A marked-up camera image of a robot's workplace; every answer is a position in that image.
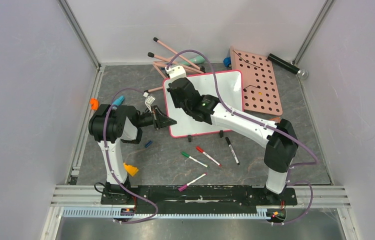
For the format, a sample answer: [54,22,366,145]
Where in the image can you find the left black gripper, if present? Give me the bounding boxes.
[135,105,176,130]

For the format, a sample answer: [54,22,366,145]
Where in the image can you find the blue marker cap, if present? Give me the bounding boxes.
[144,140,153,148]

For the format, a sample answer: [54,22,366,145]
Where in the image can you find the pink framed whiteboard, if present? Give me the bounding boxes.
[162,70,243,138]

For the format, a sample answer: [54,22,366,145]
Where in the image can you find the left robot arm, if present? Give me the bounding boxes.
[88,104,177,204]

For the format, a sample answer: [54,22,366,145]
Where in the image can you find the green marker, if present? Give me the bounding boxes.
[181,151,209,168]

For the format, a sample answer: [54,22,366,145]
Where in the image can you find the mint green tube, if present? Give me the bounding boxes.
[187,55,206,66]

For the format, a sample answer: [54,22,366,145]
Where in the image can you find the pink folding stand legs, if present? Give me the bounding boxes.
[143,37,206,95]

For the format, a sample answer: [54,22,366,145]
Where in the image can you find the red marker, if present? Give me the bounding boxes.
[195,145,222,167]

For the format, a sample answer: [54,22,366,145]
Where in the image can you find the large blue marker toy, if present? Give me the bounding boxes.
[111,95,125,110]

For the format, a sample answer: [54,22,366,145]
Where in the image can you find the blue toy car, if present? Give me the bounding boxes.
[223,57,232,68]

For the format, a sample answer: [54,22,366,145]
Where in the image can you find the yellow orange block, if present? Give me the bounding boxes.
[123,162,139,177]

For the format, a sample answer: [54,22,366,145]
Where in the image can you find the black marker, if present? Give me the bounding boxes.
[225,137,240,166]

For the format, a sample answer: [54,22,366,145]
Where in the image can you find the orange clip left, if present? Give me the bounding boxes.
[89,98,100,111]

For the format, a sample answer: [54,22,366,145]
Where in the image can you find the pink perforated board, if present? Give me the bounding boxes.
[229,46,283,116]

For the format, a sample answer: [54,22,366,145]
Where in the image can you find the orange cap right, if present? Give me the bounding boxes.
[270,116,281,123]

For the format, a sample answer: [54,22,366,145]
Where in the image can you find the black flashlight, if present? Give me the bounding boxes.
[267,53,309,80]

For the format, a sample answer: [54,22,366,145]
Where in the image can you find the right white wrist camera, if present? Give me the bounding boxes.
[165,65,187,81]

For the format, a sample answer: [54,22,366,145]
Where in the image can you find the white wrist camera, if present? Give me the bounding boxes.
[165,65,187,81]
[143,91,156,113]

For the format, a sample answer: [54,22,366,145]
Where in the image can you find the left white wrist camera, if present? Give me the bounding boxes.
[143,91,156,113]

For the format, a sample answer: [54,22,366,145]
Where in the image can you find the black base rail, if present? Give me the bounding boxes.
[100,185,298,215]

